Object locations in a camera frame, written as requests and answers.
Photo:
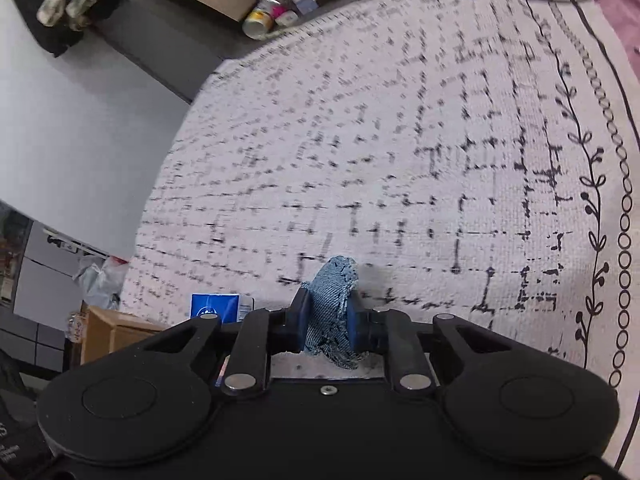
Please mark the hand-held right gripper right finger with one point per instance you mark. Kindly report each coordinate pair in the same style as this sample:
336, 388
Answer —
354, 327

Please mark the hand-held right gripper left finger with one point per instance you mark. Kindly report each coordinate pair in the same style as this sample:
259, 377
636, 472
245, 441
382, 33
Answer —
303, 321

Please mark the blue denim cloth piece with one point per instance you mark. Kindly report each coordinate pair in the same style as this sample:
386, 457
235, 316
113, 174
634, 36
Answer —
335, 305

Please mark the blue tissue packet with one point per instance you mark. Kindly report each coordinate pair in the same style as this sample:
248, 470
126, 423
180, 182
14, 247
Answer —
215, 307

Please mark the cardboard box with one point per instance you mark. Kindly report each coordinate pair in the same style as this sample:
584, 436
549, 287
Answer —
117, 330

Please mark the grey drawer cabinet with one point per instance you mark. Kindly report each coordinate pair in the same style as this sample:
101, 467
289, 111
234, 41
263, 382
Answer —
50, 270

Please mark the white plastic bag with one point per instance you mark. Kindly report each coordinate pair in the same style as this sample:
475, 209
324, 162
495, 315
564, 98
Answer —
95, 276

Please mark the cluttered shelf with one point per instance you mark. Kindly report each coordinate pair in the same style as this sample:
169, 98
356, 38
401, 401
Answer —
12, 255

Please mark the white black-patterned blanket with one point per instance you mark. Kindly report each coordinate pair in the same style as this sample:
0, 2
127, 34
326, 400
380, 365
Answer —
375, 135

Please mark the yellow label can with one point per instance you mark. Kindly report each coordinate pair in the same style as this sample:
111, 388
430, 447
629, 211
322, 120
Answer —
258, 22

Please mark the white charger plug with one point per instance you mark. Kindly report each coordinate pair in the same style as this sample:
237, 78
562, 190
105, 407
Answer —
286, 17

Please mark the small purple box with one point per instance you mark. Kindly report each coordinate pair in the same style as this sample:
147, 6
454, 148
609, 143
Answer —
303, 1

